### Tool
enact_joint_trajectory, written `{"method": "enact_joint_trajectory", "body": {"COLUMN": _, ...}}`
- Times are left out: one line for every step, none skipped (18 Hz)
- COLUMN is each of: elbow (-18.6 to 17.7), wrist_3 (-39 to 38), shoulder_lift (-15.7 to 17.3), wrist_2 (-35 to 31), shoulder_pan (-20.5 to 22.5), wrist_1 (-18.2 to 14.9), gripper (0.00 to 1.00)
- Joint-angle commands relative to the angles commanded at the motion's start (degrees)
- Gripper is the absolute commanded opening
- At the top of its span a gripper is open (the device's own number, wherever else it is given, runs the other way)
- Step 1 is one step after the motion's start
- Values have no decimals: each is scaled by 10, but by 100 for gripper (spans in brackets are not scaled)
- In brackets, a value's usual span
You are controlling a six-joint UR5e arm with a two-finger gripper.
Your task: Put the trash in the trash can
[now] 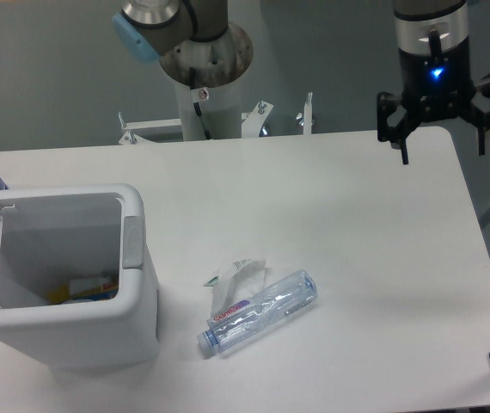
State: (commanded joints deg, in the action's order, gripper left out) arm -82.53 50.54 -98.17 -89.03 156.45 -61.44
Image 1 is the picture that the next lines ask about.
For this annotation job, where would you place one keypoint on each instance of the white plastic wrapper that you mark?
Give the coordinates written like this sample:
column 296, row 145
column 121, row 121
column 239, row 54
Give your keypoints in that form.
column 236, row 281

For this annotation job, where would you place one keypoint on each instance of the white plastic trash can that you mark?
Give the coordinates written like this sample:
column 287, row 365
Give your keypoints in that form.
column 52, row 235

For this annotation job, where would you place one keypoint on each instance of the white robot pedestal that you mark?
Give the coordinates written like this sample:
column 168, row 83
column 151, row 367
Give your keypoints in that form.
column 210, row 74

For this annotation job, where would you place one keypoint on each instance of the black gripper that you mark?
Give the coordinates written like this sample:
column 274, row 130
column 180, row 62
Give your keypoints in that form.
column 434, row 81

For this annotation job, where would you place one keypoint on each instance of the white metal frame bracket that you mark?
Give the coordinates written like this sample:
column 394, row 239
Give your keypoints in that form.
column 199, row 125

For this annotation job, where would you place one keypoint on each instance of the clear plastic water bottle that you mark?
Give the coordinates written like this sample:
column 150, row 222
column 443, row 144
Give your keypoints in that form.
column 248, row 317

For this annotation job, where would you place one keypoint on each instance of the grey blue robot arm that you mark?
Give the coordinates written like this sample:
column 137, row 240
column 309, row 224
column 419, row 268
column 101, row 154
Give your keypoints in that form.
column 151, row 29

